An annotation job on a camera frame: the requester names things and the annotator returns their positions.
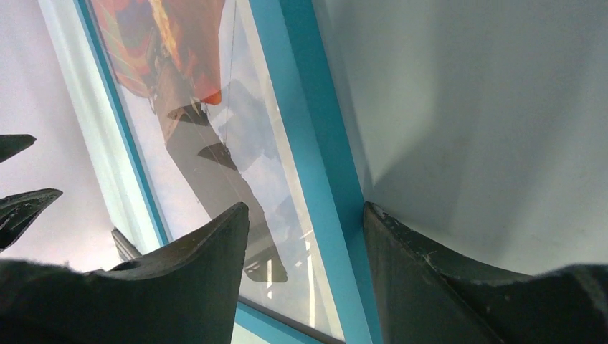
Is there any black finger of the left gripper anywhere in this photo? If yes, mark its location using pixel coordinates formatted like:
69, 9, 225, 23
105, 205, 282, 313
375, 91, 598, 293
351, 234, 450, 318
1, 188, 63, 252
0, 134, 37, 163

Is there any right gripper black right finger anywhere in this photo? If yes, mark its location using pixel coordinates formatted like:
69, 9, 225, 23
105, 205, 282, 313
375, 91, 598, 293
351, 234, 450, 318
363, 202, 607, 343

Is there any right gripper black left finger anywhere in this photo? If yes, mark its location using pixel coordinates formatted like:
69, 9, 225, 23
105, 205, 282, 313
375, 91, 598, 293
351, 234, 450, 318
1, 203, 249, 343

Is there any wooden picture frame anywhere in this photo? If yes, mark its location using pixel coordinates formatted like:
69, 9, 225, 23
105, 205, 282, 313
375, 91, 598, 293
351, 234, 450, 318
73, 0, 385, 344

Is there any colourful printed photo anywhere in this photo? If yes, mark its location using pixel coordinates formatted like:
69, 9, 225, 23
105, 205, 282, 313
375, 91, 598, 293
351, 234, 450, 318
87, 1, 345, 343

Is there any left aluminium corner post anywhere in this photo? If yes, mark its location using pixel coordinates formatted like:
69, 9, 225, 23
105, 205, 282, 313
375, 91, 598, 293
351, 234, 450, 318
111, 228, 142, 262

